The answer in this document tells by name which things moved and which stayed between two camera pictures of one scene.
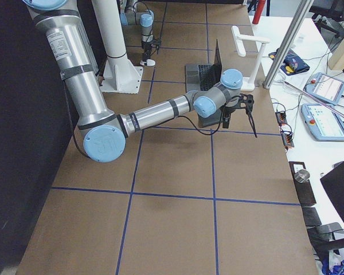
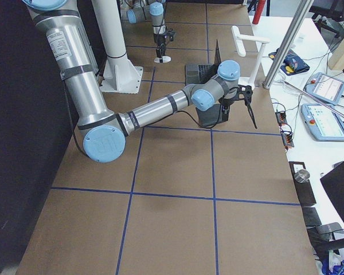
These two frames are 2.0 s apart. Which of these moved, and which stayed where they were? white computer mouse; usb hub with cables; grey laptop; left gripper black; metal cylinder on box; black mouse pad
Moved: left gripper black; white computer mouse
Stayed: metal cylinder on box; grey laptop; black mouse pad; usb hub with cables
